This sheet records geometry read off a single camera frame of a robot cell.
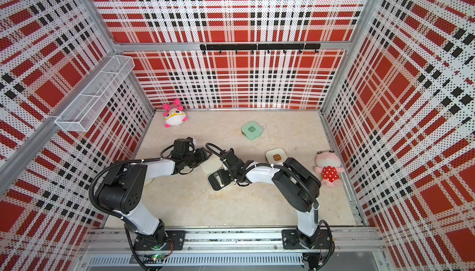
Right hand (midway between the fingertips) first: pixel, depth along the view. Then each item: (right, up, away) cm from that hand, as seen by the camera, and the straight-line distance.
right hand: (225, 176), depth 91 cm
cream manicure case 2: (+26, +9, +6) cm, 28 cm away
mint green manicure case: (+14, +22, +17) cm, 31 cm away
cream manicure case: (-3, -1, 0) cm, 3 cm away
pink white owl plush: (-33, +32, +18) cm, 49 cm away
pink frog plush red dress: (+51, +7, -2) cm, 51 cm away
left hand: (-8, +10, +6) cm, 14 cm away
